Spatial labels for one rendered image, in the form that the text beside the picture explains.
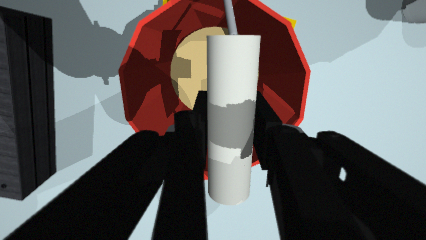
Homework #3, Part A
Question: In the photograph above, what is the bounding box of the dark red pail with grey wire handle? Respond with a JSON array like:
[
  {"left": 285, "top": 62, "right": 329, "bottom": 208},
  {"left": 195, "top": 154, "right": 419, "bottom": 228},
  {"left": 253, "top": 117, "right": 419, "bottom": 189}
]
[{"left": 118, "top": 0, "right": 311, "bottom": 206}]

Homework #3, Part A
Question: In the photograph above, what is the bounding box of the yellow shallow tray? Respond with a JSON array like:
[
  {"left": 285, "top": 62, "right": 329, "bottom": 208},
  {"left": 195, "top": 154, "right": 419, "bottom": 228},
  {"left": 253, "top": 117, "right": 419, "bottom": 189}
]
[{"left": 162, "top": 0, "right": 297, "bottom": 29}]

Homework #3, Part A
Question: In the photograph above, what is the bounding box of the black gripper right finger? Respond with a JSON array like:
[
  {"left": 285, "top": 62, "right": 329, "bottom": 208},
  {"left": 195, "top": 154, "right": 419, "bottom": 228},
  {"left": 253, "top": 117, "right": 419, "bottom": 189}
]
[{"left": 253, "top": 91, "right": 426, "bottom": 240}]

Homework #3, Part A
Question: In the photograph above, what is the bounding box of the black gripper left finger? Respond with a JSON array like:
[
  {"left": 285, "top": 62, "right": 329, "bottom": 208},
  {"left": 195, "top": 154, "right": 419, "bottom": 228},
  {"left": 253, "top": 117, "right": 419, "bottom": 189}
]
[{"left": 3, "top": 91, "right": 208, "bottom": 240}]

